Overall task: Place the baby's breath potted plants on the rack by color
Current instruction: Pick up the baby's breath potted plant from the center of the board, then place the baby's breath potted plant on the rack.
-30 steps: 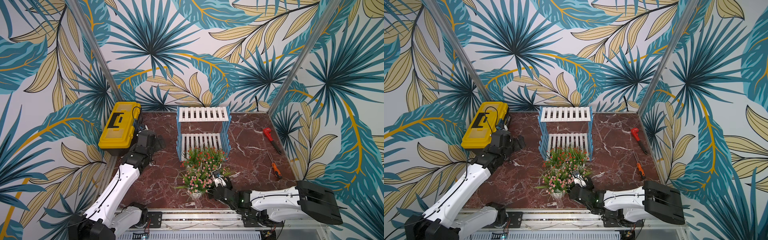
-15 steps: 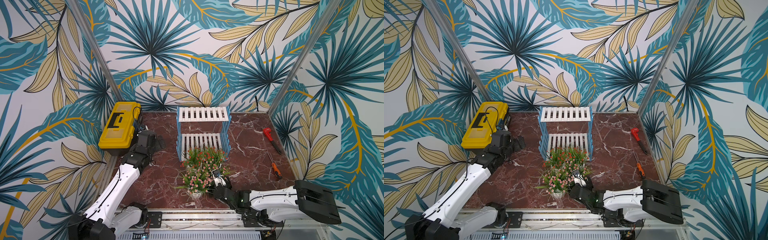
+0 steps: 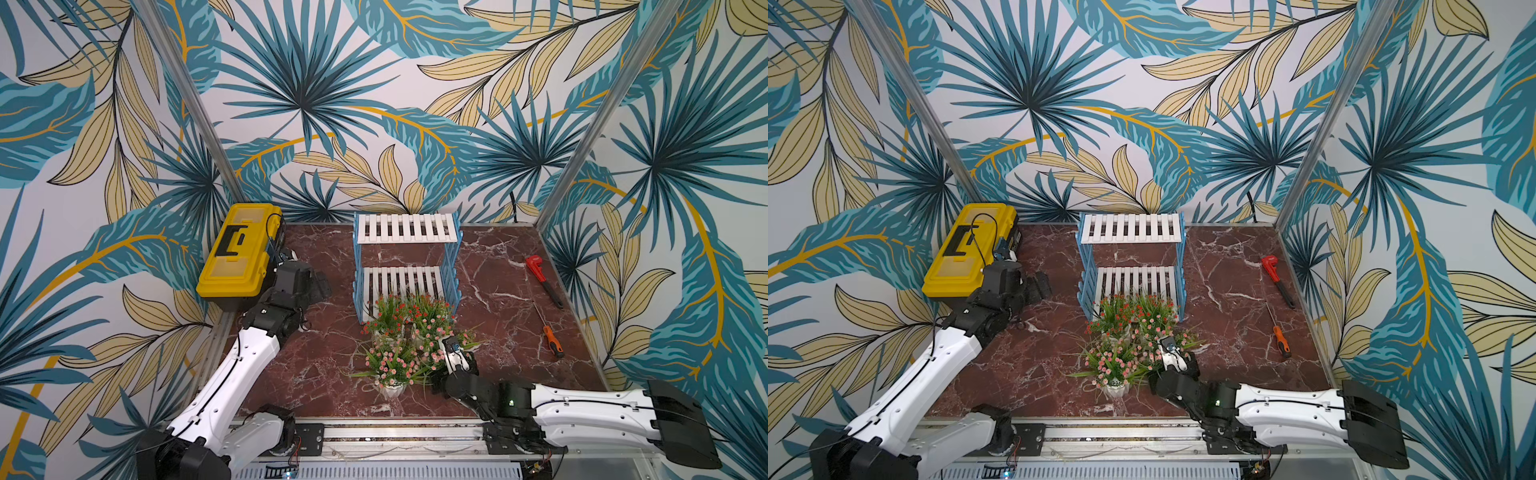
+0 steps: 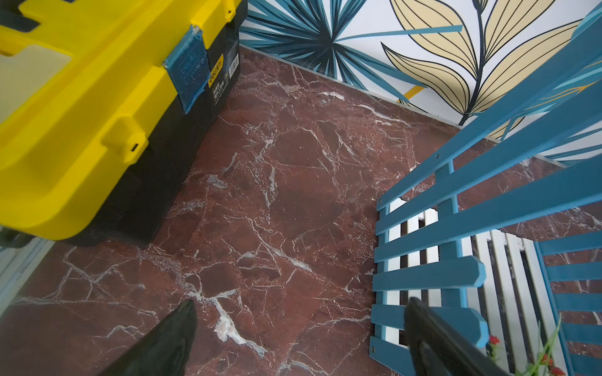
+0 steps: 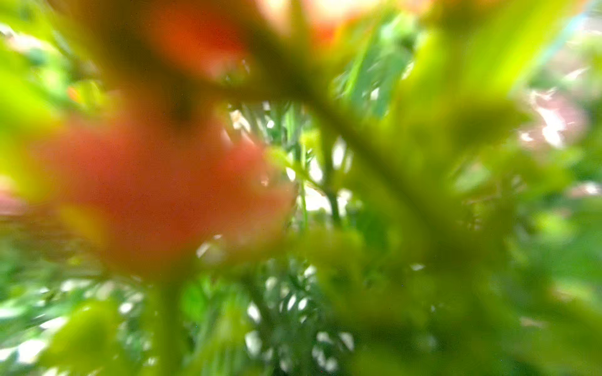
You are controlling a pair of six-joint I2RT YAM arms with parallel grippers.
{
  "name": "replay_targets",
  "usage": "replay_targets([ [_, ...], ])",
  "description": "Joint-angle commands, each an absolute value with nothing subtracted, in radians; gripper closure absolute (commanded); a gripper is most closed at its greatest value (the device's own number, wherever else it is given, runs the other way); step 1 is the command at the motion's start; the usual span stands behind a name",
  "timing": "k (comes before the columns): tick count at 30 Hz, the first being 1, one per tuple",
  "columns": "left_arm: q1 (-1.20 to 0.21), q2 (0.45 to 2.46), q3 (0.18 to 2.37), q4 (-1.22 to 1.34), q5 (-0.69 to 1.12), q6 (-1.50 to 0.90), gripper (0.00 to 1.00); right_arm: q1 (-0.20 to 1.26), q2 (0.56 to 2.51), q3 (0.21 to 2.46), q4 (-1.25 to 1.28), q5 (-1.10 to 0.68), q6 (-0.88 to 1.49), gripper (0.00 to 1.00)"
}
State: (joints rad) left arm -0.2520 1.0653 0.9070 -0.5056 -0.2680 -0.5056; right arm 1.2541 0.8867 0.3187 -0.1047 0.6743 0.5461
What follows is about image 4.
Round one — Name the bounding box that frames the blue white two-tier rack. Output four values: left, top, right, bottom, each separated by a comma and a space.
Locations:
368, 1, 601, 375

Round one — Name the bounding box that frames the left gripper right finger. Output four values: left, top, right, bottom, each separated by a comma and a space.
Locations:
404, 298, 507, 376

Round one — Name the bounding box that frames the yellow black toolbox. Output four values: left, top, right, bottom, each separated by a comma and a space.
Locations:
1, 1, 248, 248

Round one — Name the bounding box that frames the red flower pot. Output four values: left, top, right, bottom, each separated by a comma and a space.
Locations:
485, 321, 566, 376

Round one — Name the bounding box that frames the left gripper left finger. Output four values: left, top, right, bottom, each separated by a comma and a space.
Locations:
100, 299, 197, 375

